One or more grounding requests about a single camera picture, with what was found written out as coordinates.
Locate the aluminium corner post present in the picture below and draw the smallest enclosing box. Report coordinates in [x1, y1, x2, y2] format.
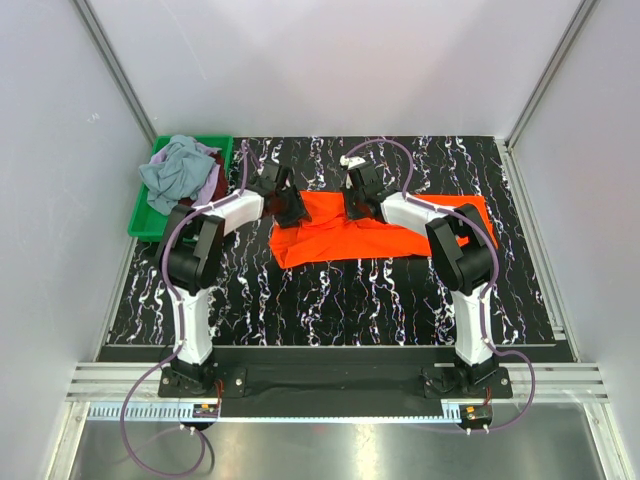
[70, 0, 157, 145]
[504, 0, 599, 152]

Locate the right aluminium corner post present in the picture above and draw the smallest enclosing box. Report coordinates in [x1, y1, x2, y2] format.
[504, 0, 599, 152]

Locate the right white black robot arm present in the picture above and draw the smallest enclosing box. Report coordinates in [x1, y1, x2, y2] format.
[341, 186, 499, 397]

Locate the grey-blue t shirt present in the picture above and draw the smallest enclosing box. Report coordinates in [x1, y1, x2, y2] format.
[138, 134, 216, 217]

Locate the white slotted cable duct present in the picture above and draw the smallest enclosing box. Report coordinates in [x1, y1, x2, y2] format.
[88, 402, 461, 424]

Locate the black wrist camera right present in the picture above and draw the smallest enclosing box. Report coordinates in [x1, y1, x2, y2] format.
[340, 156, 385, 198]

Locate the left aluminium corner post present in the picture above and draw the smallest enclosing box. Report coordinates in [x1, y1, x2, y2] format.
[70, 0, 157, 145]

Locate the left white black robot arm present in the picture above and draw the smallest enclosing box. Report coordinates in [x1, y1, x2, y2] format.
[158, 185, 311, 396]

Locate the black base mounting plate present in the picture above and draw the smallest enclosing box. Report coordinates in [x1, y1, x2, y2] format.
[158, 346, 513, 421]

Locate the lilac t shirt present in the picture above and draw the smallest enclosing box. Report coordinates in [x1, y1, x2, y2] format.
[149, 141, 224, 209]

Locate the dark red t shirt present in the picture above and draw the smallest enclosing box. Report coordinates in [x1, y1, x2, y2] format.
[179, 152, 229, 207]

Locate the orange t shirt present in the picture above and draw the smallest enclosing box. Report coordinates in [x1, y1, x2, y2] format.
[268, 189, 499, 271]

